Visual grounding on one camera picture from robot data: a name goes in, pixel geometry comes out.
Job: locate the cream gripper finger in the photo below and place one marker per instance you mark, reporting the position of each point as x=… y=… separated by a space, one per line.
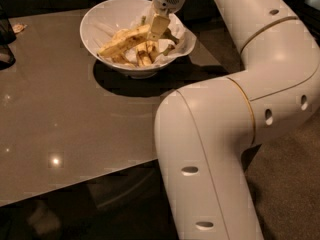
x=158 y=24

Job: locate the small banana lower middle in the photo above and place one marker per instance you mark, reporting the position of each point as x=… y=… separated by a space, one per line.
x=143 y=54

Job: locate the large yellow banana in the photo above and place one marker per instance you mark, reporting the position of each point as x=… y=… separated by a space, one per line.
x=124 y=41

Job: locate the black mesh container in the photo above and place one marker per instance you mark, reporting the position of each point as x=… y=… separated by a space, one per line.
x=7 y=36

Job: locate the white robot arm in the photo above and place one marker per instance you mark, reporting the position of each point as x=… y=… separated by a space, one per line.
x=202 y=129

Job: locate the small crumpled wrapper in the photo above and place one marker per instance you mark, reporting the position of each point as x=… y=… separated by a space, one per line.
x=18 y=28

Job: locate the white ceramic bowl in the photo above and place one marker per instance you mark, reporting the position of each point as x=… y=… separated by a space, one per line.
x=106 y=21

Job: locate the white paper liner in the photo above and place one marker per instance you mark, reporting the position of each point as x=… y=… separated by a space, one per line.
x=184 y=47

